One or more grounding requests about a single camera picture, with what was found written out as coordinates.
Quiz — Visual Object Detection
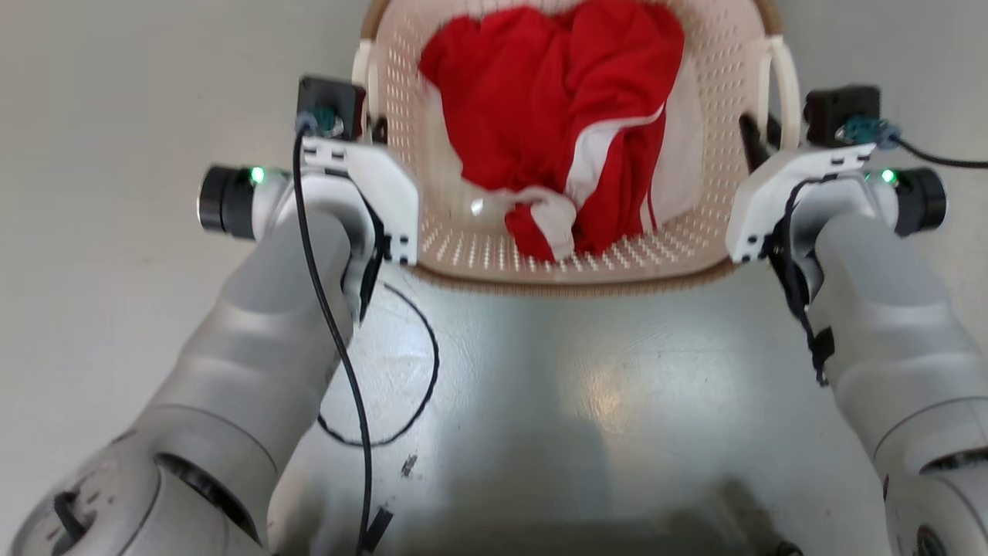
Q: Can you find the long black left arm cable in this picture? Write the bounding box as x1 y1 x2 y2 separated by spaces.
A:
292 124 395 554

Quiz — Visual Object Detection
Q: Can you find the beige plastic laundry basket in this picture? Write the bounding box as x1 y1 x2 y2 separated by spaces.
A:
351 0 802 299

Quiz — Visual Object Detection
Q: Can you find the black right camera cable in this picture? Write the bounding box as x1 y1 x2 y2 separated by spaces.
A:
888 133 988 170

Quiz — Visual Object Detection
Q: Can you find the red and white garment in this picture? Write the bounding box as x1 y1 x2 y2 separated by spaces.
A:
418 0 686 263

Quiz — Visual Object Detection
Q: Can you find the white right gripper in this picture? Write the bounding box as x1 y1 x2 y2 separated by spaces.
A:
724 114 878 265

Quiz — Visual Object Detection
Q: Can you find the looped thin black cable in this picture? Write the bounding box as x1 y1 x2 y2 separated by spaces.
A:
317 283 442 449

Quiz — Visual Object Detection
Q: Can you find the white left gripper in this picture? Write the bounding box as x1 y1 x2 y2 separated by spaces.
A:
301 114 421 266

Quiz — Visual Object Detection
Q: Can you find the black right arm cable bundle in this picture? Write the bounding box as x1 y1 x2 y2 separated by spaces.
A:
760 176 837 388

